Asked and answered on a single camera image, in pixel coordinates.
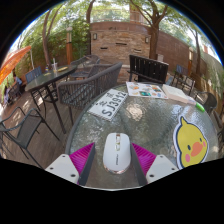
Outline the wooden lamp post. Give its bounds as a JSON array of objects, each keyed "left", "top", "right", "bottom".
[
  {"left": 187, "top": 46, "right": 194, "bottom": 77},
  {"left": 65, "top": 26, "right": 74, "bottom": 66}
]

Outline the dark wicker patio chair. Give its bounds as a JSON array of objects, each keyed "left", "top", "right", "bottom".
[{"left": 194, "top": 90, "right": 218, "bottom": 116}]

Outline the slim straight tree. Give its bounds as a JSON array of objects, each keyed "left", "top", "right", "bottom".
[{"left": 189, "top": 23, "right": 203, "bottom": 83}]

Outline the colourful picture sheet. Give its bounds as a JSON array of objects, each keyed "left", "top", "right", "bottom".
[{"left": 125, "top": 81, "right": 169, "bottom": 100}]

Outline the blue patio chair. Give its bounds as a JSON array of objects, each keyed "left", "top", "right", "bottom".
[{"left": 25, "top": 65, "right": 44, "bottom": 84}]

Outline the dark round patio table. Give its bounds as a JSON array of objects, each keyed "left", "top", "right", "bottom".
[{"left": 24, "top": 64, "right": 78, "bottom": 134}]

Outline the dark wicker bench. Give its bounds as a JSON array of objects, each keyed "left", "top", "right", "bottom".
[{"left": 69, "top": 54, "right": 101, "bottom": 81}]

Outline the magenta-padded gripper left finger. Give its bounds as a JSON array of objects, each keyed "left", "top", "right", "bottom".
[{"left": 44, "top": 142, "right": 97, "bottom": 187}]

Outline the forked trunk tree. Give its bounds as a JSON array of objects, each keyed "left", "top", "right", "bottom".
[{"left": 129, "top": 0, "right": 174, "bottom": 61}]

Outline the person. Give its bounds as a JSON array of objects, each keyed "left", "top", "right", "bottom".
[{"left": 12, "top": 71, "right": 24, "bottom": 89}]

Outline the small white box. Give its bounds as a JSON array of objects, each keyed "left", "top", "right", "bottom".
[{"left": 187, "top": 95, "right": 198, "bottom": 106}]

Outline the black slatted bench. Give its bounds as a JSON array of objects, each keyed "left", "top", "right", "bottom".
[{"left": 128, "top": 54, "right": 170, "bottom": 84}]

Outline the white licence plate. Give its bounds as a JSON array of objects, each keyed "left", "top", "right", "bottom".
[{"left": 88, "top": 88, "right": 129, "bottom": 122}]

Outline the black metal mesh chair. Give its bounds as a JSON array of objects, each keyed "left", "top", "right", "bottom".
[{"left": 0, "top": 107, "right": 60, "bottom": 168}]

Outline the white computer mouse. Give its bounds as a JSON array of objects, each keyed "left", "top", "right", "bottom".
[{"left": 102, "top": 132, "right": 132, "bottom": 175}]

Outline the orange umbrella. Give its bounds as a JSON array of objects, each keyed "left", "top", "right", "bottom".
[{"left": 0, "top": 45, "right": 33, "bottom": 86}]

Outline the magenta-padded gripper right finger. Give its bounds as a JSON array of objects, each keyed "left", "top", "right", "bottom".
[{"left": 129, "top": 142, "right": 180, "bottom": 187}]

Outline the open white book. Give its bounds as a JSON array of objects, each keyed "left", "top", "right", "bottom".
[{"left": 161, "top": 83, "right": 196, "bottom": 105}]

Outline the yellow duck mouse pad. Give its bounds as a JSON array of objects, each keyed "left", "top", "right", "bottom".
[{"left": 172, "top": 115, "right": 210, "bottom": 170}]

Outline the black slatted chair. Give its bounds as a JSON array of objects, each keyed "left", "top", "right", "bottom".
[{"left": 171, "top": 64, "right": 196, "bottom": 96}]

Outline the leaning thin tree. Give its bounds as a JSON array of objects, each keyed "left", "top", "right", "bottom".
[{"left": 41, "top": 6, "right": 64, "bottom": 68}]

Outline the dark wicker armchair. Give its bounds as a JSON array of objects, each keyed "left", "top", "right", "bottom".
[{"left": 57, "top": 61, "right": 124, "bottom": 126}]

